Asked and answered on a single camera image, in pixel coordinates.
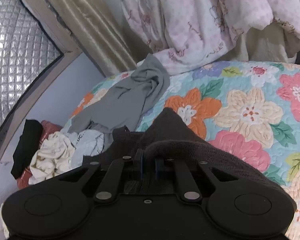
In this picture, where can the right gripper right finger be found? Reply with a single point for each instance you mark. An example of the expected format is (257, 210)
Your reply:
(177, 173)

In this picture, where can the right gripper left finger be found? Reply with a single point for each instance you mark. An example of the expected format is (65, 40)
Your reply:
(119, 171)

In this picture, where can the dark brown knit sweater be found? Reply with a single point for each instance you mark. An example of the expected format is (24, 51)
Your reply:
(169, 138)

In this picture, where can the light blue sweatshirt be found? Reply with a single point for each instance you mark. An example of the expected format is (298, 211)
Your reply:
(86, 143)

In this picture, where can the cream white printed garment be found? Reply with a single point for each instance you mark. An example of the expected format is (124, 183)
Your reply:
(52, 159)

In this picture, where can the grey t-shirt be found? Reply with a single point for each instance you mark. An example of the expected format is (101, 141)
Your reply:
(126, 101)

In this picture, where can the black garment on pillow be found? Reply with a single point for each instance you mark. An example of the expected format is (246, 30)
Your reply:
(26, 148)

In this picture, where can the floral quilted bedspread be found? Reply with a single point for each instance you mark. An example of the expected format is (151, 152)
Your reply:
(248, 109)

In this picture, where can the silver quilted window cover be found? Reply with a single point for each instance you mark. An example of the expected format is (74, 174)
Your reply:
(25, 51)

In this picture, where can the pink floral blanket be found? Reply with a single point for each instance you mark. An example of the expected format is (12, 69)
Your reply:
(187, 34)

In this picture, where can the beige satin curtain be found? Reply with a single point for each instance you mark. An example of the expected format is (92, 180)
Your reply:
(97, 31)

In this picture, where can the grey window frame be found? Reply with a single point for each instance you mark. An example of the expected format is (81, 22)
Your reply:
(53, 26)

